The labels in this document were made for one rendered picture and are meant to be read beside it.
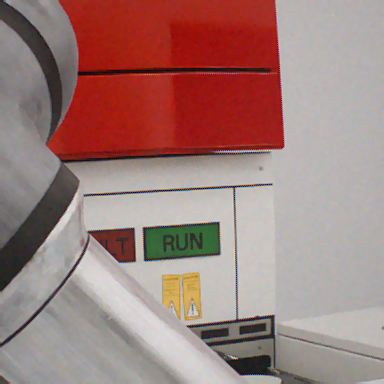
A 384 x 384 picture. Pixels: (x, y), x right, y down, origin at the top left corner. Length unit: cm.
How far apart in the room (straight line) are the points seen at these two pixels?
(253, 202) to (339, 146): 184
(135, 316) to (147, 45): 110
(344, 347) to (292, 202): 191
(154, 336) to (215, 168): 117
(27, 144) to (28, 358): 10
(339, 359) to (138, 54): 51
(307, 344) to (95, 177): 39
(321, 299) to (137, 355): 303
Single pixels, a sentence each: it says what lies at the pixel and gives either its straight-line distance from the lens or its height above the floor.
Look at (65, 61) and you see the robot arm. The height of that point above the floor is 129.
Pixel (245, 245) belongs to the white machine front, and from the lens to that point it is 175.
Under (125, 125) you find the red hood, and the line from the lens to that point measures 161.
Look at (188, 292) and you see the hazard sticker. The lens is 172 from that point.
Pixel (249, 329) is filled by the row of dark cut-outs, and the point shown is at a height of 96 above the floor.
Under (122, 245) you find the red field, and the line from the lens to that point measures 167.
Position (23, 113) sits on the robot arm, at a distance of 56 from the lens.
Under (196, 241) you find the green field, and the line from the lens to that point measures 171.
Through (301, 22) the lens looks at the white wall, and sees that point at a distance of 353.
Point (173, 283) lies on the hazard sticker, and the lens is 170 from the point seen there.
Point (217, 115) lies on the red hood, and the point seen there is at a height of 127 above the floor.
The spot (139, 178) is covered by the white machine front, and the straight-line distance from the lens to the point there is 168.
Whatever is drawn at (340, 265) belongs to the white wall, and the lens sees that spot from 360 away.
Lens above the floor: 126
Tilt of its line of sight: 3 degrees down
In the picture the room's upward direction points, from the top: 2 degrees counter-clockwise
